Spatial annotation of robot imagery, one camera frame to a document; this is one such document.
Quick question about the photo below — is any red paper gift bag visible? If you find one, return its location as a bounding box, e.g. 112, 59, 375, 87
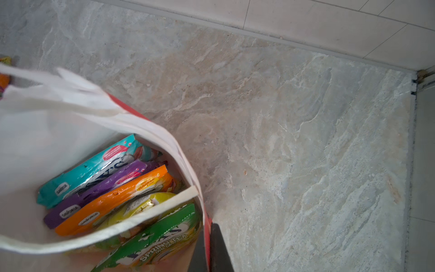
1, 65, 205, 272

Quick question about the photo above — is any green Fox's candy bag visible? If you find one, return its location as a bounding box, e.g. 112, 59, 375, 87
93, 204, 202, 272

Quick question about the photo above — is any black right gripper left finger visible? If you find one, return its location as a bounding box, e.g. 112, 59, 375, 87
188, 231, 207, 272

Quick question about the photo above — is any purple snack packet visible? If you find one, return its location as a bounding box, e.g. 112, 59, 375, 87
44, 160, 163, 229

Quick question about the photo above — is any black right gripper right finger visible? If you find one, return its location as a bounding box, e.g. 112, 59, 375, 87
210, 223, 234, 272

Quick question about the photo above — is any teal snack packet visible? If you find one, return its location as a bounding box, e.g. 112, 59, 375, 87
37, 134, 162, 209

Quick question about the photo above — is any orange snack packet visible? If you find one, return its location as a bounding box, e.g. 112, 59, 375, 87
55, 165, 180, 236

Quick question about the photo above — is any yellow green snack packet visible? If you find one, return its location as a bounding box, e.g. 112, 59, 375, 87
69, 192, 175, 253

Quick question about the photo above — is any red orange Fox's candy bag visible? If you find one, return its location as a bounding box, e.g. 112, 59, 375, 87
0, 57, 12, 97

